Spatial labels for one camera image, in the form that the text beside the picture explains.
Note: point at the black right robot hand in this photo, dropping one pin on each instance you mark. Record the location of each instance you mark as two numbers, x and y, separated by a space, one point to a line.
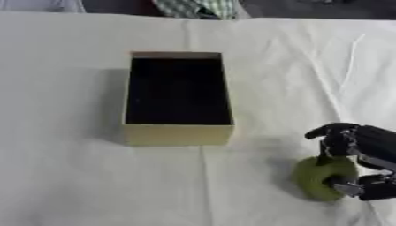
372 144

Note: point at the green round soft toy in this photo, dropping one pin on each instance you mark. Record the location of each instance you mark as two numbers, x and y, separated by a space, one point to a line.
315 176

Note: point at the tan cardboard box black inside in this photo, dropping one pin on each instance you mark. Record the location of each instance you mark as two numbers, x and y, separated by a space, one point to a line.
178 97

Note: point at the person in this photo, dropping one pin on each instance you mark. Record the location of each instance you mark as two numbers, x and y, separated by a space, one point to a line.
198 8

